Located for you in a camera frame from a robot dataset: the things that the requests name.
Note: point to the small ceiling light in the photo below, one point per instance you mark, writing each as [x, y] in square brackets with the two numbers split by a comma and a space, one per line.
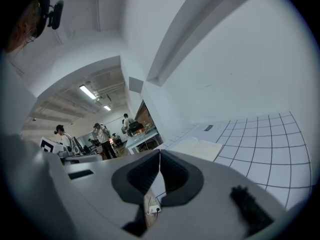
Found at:
[107, 107]

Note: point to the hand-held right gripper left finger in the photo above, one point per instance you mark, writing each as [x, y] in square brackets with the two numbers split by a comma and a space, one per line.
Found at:
[105, 184]

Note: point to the long ceiling light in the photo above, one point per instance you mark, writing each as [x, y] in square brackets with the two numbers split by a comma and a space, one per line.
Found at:
[87, 91]

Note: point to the white black-grid tablecloth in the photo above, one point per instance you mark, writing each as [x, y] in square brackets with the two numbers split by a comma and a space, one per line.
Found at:
[262, 146]

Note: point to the light blue desk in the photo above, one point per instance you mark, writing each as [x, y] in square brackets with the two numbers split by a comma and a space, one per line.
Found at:
[140, 140]

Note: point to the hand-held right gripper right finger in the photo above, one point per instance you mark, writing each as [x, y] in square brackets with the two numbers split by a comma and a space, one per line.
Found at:
[212, 204]

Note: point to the orange packet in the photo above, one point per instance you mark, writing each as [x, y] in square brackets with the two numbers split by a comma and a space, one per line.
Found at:
[141, 131]

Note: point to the black bag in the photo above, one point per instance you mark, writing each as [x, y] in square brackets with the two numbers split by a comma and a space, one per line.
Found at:
[136, 127]

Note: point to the white power strip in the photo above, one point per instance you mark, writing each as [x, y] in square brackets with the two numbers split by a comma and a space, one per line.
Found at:
[155, 209]

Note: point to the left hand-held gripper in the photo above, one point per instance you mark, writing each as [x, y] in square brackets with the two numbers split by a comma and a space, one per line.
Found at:
[51, 145]

